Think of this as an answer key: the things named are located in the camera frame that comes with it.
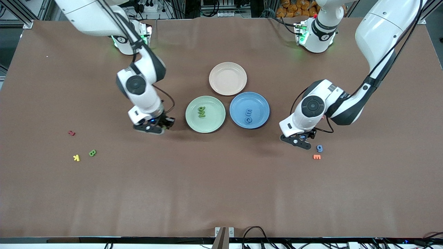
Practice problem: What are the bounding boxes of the light green round plate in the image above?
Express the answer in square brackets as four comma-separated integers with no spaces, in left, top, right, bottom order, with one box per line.
[185,96,226,133]

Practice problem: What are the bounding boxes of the blue round plate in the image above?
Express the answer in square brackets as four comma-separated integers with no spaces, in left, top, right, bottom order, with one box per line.
[229,92,270,129]

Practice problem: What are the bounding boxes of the pale pink round plate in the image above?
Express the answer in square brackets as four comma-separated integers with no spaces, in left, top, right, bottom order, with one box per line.
[209,62,247,96]

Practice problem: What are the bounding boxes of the long white power strip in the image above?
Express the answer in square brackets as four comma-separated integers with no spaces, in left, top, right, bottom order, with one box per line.
[217,11,250,18]

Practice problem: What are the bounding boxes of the bag of orange fruits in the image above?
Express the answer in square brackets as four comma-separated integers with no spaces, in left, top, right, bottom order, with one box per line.
[276,0,320,18]

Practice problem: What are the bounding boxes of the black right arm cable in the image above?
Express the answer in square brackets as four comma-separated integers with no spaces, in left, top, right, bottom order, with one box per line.
[99,0,175,120]

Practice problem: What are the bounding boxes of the black looped floor cable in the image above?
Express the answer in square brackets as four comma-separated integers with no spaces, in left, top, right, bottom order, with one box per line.
[242,226,277,249]

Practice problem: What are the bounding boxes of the silver camera mount bracket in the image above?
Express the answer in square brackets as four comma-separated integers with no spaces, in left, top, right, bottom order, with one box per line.
[214,227,235,249]

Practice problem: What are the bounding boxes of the aluminium frame post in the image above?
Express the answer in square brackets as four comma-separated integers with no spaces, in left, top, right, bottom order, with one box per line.
[0,0,34,29]
[419,0,443,25]

